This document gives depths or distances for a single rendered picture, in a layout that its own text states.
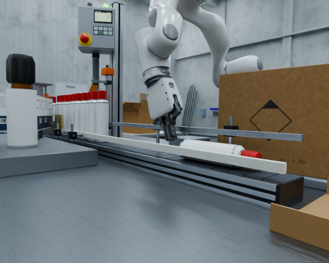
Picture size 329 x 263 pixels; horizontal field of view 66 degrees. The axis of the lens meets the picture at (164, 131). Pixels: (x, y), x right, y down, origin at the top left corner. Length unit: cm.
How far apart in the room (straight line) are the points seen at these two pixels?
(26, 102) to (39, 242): 60
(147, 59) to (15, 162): 44
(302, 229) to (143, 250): 21
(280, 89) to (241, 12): 1127
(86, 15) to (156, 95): 68
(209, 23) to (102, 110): 56
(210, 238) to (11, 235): 26
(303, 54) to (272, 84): 958
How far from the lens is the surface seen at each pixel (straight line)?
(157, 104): 71
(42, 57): 1030
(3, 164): 75
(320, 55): 1011
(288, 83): 72
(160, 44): 70
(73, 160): 80
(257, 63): 120
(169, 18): 74
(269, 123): 73
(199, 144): 61
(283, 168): 49
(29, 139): 92
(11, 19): 1034
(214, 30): 114
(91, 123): 106
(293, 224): 40
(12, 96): 92
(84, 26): 128
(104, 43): 124
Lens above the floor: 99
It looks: 4 degrees down
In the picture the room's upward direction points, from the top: 1 degrees clockwise
